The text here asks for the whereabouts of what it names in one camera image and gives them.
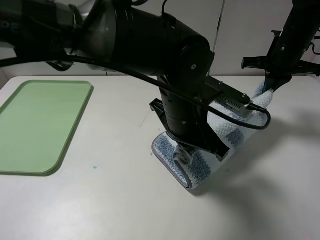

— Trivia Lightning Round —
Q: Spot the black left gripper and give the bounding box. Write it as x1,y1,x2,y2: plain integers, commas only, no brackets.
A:
149,98,230,161

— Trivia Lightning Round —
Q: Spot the green plastic tray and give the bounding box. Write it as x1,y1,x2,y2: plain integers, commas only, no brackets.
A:
0,80,94,176

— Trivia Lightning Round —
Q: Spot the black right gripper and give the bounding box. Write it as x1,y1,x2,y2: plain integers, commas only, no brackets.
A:
241,29,320,92

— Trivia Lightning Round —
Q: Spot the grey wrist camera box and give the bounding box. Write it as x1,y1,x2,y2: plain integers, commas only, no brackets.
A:
203,76,253,118

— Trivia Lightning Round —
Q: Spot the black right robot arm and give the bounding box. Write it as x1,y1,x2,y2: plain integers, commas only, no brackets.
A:
241,0,320,92

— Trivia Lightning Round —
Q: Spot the blue white striped towel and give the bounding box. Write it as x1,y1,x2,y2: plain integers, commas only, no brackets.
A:
150,80,276,196

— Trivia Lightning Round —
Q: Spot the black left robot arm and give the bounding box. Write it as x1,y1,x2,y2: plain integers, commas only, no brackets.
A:
0,0,229,161

